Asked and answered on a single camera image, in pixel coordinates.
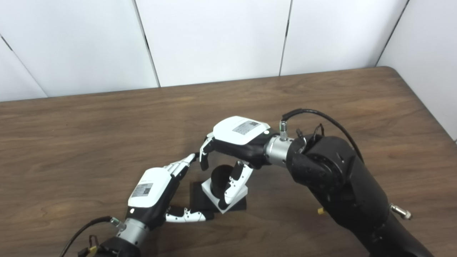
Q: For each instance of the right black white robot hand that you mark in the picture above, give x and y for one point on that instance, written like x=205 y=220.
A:
x=239 y=132

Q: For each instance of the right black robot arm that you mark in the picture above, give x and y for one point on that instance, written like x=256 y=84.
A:
x=342 y=185

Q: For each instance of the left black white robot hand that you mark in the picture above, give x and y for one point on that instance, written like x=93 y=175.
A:
x=151 y=187

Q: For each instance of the black peg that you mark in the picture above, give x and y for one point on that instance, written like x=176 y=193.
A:
x=219 y=176

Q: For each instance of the white square piece with hole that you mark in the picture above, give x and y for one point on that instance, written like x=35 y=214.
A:
x=209 y=191

